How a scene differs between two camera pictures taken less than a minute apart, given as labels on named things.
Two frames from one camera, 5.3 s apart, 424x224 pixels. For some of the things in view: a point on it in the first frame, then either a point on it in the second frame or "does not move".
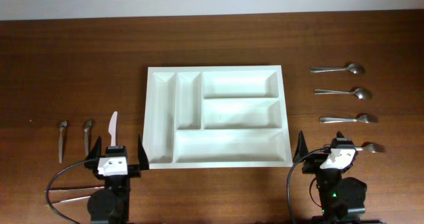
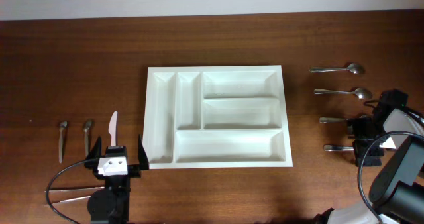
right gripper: [313, 160] → [358, 148]
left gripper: [135, 170] does not move
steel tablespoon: [362, 93] does not move
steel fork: [366, 118] does not move
